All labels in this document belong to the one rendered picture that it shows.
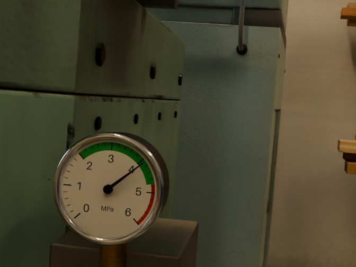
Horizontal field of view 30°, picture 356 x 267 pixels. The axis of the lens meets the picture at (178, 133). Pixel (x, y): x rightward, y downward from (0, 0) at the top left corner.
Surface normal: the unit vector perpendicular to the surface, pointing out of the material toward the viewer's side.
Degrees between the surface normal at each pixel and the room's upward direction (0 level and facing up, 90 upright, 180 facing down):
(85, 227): 90
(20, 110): 90
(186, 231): 0
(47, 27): 90
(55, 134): 90
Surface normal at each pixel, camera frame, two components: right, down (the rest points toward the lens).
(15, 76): -0.12, 0.04
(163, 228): 0.07, -1.00
